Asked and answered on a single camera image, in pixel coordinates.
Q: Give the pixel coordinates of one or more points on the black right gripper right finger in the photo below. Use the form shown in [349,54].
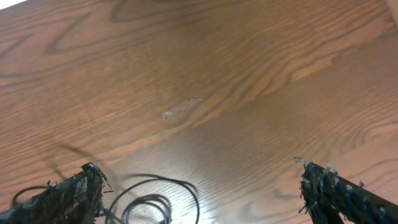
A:
[329,198]

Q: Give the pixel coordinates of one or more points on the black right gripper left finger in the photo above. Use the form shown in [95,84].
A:
[77,199]

